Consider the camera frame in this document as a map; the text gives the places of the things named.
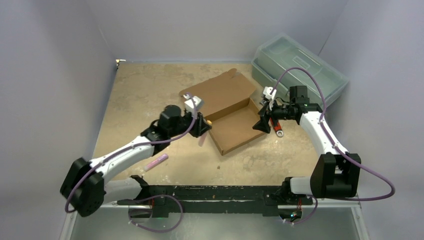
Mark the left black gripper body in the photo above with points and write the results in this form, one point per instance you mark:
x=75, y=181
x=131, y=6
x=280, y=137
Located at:
x=194, y=131

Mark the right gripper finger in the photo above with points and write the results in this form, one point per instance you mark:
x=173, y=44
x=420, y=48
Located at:
x=263, y=125
x=264, y=113

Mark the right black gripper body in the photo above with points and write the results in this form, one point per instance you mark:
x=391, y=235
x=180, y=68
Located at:
x=265, y=115

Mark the brown cardboard box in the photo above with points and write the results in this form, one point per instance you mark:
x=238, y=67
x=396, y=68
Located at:
x=228, y=104

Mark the purple highlighter marker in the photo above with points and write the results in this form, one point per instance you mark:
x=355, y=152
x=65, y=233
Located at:
x=155, y=162

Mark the orange pink highlighter marker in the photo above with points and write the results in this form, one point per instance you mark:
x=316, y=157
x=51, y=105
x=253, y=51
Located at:
x=204, y=132

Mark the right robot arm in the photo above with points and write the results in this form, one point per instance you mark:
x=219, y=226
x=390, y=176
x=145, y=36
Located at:
x=336, y=174

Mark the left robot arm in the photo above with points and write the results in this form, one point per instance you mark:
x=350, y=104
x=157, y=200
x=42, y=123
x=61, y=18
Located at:
x=84, y=186

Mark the translucent green plastic toolbox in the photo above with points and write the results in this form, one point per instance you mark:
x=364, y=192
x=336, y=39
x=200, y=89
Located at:
x=282, y=52

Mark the red handled adjustable wrench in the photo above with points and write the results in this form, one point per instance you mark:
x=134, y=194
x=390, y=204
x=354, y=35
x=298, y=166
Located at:
x=277, y=127

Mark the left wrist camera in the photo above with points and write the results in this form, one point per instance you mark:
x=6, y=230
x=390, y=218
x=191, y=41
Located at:
x=192, y=103

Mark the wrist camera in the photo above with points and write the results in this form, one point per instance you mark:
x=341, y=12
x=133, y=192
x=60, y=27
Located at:
x=268, y=96
x=192, y=103

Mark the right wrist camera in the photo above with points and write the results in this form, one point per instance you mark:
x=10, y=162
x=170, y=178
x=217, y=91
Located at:
x=268, y=96

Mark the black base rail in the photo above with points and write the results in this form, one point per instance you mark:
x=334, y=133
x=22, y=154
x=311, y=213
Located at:
x=219, y=199

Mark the aluminium frame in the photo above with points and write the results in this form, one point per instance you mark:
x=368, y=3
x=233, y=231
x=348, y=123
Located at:
x=325, y=219

